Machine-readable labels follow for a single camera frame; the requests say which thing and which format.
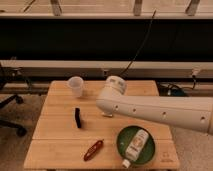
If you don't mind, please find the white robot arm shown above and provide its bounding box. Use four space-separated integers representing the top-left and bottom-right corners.
96 76 213 135

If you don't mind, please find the translucent plastic measuring cup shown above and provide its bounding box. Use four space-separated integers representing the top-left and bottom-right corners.
67 76 84 98

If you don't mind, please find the black marker bar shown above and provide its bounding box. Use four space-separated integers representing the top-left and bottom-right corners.
75 108 82 128

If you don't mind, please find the green round plate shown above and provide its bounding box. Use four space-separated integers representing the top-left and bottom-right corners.
116 125 155 168

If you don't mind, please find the red utility knife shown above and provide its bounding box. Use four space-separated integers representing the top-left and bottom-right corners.
83 140 104 161

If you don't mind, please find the white lotion bottle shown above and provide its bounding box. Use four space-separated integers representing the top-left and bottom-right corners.
122 129 149 168

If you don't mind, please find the black hanging cable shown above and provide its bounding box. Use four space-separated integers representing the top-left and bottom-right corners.
118 9 158 77

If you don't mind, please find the black floor cable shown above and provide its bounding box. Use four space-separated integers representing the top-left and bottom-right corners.
157 74 198 98

